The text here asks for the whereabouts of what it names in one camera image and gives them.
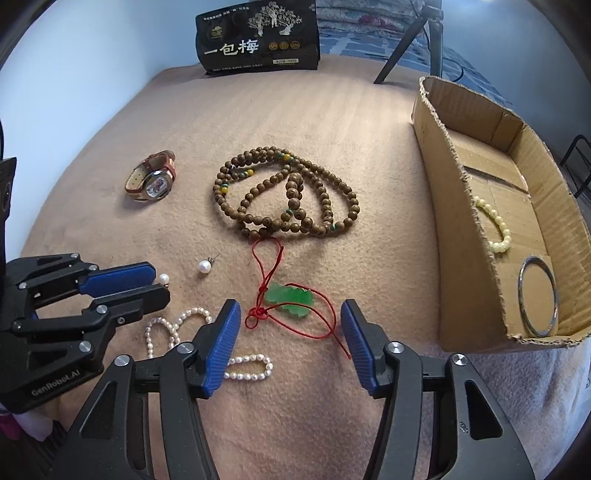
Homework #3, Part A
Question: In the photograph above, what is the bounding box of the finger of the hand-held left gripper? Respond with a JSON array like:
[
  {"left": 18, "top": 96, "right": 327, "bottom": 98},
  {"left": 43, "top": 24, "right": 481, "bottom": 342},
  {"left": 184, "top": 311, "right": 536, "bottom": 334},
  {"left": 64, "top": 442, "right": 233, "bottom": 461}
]
[
  {"left": 11, "top": 284, "right": 171, "bottom": 357},
  {"left": 6, "top": 252, "right": 156, "bottom": 306}
]

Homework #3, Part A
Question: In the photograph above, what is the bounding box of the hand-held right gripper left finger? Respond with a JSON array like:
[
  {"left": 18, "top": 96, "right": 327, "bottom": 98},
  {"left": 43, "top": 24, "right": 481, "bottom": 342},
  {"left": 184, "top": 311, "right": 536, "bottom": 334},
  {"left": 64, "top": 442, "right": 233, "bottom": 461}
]
[{"left": 51, "top": 299, "right": 242, "bottom": 480}]

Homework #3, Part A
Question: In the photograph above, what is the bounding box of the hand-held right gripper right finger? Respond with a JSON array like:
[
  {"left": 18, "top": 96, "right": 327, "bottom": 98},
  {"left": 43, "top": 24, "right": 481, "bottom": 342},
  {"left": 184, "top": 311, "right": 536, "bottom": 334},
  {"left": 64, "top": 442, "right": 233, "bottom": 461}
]
[{"left": 340, "top": 299, "right": 536, "bottom": 480}]

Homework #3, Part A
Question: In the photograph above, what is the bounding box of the white pearl necklace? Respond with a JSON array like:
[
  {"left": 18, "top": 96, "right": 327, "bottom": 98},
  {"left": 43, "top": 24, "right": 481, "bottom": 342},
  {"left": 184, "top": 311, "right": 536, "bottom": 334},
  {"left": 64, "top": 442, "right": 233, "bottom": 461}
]
[{"left": 144, "top": 308, "right": 274, "bottom": 383}]

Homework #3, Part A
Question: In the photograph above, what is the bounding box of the green jade pendant red cord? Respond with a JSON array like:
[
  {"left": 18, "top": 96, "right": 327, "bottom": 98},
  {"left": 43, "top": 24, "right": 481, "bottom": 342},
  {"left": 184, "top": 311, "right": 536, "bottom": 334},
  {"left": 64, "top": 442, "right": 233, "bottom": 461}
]
[{"left": 245, "top": 237, "right": 354, "bottom": 358}]

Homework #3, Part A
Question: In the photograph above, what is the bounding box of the brown leather strap wristwatch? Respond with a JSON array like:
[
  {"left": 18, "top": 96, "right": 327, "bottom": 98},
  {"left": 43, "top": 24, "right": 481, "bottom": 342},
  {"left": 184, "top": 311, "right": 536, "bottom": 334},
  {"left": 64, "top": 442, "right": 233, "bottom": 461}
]
[{"left": 124, "top": 151, "right": 177, "bottom": 202}]

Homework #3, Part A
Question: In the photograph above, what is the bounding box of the cardboard box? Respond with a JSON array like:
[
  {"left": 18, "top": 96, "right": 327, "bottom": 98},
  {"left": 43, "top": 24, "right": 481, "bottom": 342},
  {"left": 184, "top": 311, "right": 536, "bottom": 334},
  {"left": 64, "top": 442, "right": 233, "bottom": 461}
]
[{"left": 411, "top": 75, "right": 591, "bottom": 354}]

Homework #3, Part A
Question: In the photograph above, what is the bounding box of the wooden bead necklace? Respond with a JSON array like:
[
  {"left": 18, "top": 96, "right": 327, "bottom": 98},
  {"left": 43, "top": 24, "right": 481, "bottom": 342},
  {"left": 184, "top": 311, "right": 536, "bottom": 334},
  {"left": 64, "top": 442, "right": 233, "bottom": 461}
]
[{"left": 212, "top": 147, "right": 359, "bottom": 241}]

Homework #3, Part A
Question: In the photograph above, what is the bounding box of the pink cloth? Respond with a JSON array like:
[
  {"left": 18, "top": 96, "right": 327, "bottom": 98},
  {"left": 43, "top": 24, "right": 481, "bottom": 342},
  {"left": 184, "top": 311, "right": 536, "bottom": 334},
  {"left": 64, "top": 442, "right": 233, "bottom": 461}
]
[{"left": 0, "top": 401, "right": 56, "bottom": 444}]

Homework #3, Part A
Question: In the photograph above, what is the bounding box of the silver bangle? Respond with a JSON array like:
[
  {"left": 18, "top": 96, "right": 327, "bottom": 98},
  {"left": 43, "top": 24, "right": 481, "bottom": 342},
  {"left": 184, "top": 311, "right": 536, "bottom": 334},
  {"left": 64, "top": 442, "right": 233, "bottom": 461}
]
[{"left": 518, "top": 256, "right": 560, "bottom": 336}]

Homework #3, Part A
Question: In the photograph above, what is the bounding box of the black printed snack bag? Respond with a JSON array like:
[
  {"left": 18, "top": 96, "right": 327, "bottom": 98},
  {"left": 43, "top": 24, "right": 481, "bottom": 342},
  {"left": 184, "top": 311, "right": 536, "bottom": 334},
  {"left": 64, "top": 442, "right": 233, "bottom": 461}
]
[{"left": 195, "top": 0, "right": 321, "bottom": 75}]

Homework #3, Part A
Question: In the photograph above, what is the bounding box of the blue patterned bedsheet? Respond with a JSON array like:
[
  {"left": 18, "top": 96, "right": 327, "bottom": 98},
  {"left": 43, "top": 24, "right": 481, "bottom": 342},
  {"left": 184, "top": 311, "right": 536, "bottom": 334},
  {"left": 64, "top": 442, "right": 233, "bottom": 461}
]
[{"left": 318, "top": 28, "right": 513, "bottom": 112}]

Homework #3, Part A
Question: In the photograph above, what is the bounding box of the black tripod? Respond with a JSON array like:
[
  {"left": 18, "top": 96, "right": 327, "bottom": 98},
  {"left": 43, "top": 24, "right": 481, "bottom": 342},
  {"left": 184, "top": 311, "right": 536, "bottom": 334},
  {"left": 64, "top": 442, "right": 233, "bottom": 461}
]
[{"left": 373, "top": 0, "right": 444, "bottom": 85}]

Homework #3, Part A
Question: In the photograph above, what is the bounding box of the folded floral quilt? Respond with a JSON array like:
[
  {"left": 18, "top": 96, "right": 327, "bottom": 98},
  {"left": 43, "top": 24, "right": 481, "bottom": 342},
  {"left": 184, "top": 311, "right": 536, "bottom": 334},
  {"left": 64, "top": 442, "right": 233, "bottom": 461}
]
[{"left": 314, "top": 0, "right": 426, "bottom": 35}]

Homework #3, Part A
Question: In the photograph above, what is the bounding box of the pale yellow bead bracelet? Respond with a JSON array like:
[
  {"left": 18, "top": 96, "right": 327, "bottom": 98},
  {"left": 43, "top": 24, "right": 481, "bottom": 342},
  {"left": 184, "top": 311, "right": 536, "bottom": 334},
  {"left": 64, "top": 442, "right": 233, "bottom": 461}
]
[{"left": 472, "top": 196, "right": 513, "bottom": 253}]

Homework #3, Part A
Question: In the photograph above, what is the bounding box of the black power cable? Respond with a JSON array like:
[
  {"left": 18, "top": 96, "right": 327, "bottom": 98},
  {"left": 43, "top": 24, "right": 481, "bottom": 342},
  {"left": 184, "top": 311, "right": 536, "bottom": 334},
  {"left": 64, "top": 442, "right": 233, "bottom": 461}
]
[{"left": 441, "top": 58, "right": 466, "bottom": 83}]

